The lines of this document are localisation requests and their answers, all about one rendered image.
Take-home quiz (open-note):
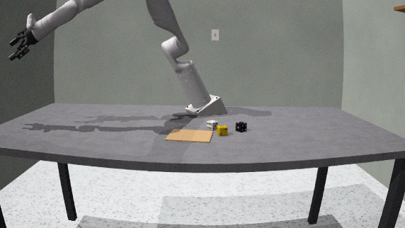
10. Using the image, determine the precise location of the black die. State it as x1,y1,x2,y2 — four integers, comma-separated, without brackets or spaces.
236,122,247,132

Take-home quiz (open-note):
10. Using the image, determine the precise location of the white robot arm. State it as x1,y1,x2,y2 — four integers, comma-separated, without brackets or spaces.
27,0,211,108

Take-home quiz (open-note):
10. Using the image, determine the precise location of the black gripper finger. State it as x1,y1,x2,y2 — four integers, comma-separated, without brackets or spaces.
10,27,27,46
8,39,29,61

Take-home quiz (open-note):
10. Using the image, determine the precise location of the tan flat mat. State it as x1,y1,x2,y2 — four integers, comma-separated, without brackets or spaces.
165,129,213,143

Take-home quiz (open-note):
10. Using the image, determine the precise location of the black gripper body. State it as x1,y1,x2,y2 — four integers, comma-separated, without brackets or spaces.
19,29,39,48

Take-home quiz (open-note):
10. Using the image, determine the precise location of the white die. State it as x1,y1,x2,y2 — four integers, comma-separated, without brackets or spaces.
207,120,218,130

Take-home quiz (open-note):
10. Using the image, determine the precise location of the yellow die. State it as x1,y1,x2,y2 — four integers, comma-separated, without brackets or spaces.
217,125,228,136

